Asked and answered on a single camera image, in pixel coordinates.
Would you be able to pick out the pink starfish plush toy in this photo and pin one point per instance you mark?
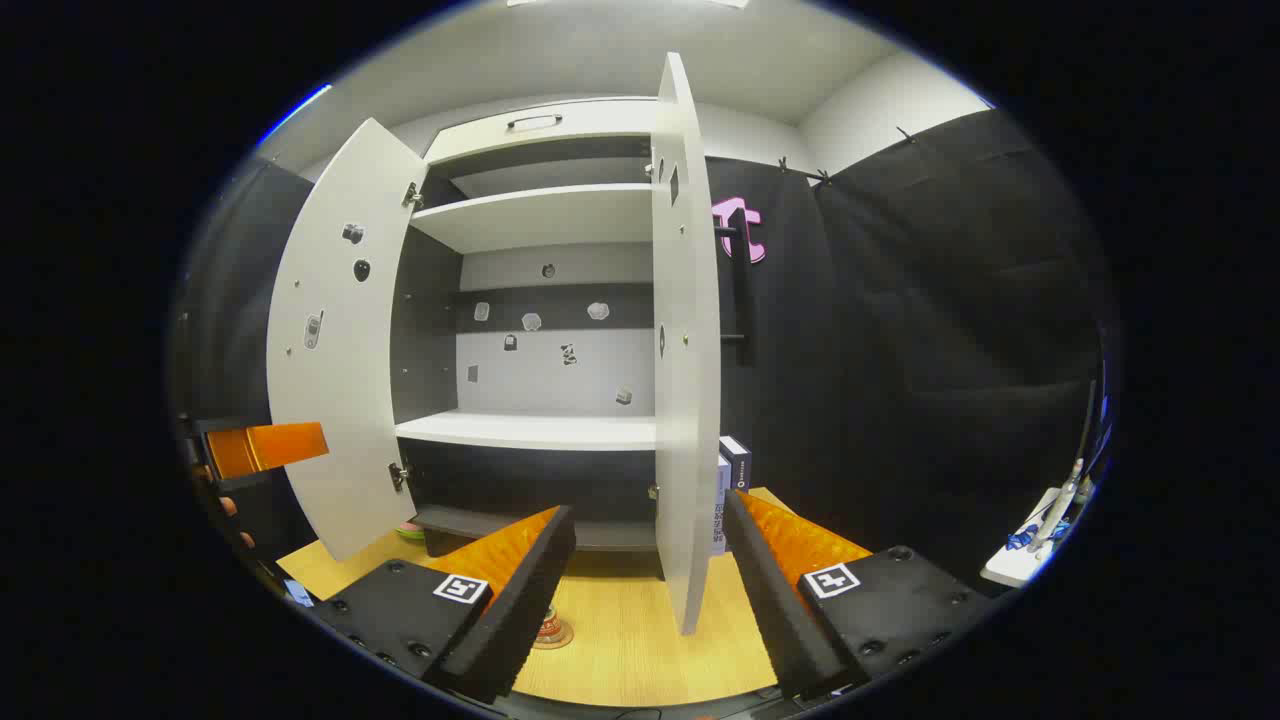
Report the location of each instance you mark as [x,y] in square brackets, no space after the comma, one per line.
[411,531]

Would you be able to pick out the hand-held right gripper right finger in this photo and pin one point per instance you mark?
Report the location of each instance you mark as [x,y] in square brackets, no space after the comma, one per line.
[770,610]

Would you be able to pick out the white and grey cabinet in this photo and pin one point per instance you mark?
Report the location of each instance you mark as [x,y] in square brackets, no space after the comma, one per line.
[430,330]

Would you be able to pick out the white printed box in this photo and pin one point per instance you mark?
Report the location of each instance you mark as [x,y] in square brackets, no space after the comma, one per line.
[721,510]

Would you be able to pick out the white cabinet shelf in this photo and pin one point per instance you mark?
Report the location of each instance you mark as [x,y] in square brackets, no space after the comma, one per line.
[540,215]
[530,430]

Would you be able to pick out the dark cardboard box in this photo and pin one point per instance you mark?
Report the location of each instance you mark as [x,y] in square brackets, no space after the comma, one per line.
[737,462]

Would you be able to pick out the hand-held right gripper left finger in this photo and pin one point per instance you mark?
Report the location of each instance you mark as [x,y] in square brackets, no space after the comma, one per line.
[500,620]

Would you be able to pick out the white cabinet flap panel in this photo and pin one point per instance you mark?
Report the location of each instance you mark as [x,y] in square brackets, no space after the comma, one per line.
[600,125]

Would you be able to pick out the white and blue object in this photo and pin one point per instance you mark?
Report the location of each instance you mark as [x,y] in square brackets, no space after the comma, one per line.
[1010,565]

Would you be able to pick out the black backdrop cloth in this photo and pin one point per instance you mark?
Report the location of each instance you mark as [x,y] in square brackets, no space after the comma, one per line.
[950,350]

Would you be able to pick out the small blue printed card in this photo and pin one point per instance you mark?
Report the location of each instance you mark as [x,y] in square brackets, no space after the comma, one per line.
[298,592]

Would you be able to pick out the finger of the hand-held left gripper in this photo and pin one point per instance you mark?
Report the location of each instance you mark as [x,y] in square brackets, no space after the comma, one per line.
[270,447]

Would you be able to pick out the white cabinet door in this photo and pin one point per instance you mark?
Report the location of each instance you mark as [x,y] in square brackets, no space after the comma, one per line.
[340,400]
[688,400]

